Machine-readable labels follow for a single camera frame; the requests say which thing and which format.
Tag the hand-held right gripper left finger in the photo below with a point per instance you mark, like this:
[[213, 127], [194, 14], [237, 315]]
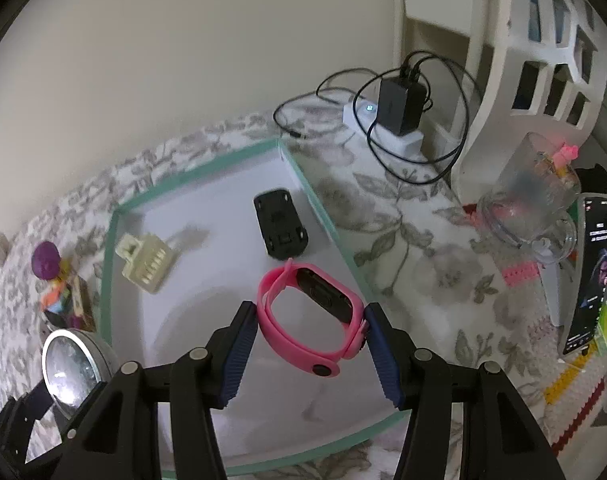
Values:
[[238, 355]]

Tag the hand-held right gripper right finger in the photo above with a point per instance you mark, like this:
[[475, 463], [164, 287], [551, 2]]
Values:
[[383, 360]]

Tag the white box with teal rim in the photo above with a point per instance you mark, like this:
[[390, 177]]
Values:
[[208, 285]]

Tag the pink watch band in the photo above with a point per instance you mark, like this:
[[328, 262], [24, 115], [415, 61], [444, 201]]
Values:
[[283, 280]]

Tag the purple rubber toy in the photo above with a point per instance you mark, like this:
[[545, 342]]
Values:
[[46, 260]]

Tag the cream hair claw clip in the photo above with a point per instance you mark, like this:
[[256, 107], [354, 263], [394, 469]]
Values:
[[148, 265]]

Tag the black plastic clip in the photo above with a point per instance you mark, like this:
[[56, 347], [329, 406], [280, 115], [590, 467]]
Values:
[[278, 225]]

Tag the pink brick plate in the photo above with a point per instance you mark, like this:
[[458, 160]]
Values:
[[521, 276]]

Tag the yellow brick plate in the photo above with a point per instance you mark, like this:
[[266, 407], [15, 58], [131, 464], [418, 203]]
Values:
[[566, 385]]

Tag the clear glass mug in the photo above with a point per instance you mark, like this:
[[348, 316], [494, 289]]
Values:
[[528, 200]]

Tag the white power strip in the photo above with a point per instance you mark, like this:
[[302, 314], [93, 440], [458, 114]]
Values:
[[403, 145]]

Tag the black smartphone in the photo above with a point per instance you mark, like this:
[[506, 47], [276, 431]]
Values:
[[591, 270]]

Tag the black charger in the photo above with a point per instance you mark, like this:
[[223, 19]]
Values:
[[401, 107]]

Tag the pink toy figure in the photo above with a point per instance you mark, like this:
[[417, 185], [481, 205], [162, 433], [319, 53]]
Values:
[[567, 154]]

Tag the white laundry basket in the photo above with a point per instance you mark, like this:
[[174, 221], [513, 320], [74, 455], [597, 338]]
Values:
[[498, 90]]

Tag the white wooden furniture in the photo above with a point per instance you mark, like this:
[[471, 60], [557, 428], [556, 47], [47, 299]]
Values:
[[479, 15]]

